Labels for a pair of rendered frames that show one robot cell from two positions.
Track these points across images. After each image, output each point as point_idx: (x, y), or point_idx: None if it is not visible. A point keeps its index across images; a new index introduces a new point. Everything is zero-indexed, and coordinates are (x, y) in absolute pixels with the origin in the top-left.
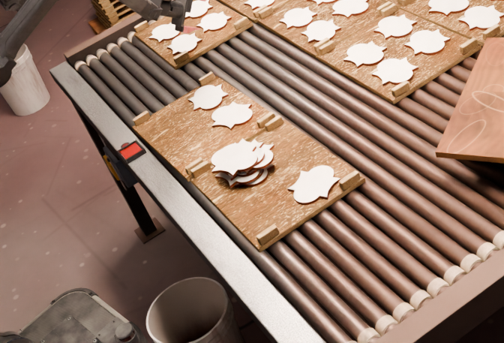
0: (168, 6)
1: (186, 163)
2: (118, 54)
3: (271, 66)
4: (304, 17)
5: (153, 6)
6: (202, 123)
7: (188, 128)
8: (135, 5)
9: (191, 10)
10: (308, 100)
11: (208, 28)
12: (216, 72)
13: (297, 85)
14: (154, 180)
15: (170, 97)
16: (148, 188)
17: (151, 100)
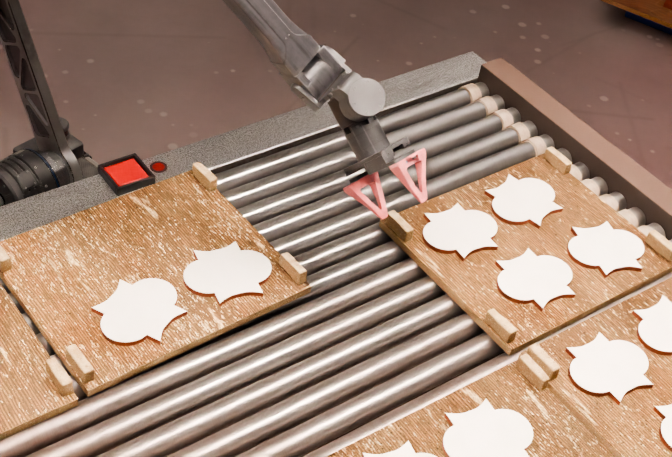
0: (346, 121)
1: (26, 246)
2: (484, 138)
3: (316, 386)
4: (479, 450)
5: (300, 83)
6: (144, 267)
7: (139, 246)
8: (261, 42)
9: (598, 238)
10: (139, 450)
11: (507, 267)
12: (338, 290)
13: (216, 433)
14: (25, 210)
15: (281, 221)
16: (8, 204)
17: (284, 193)
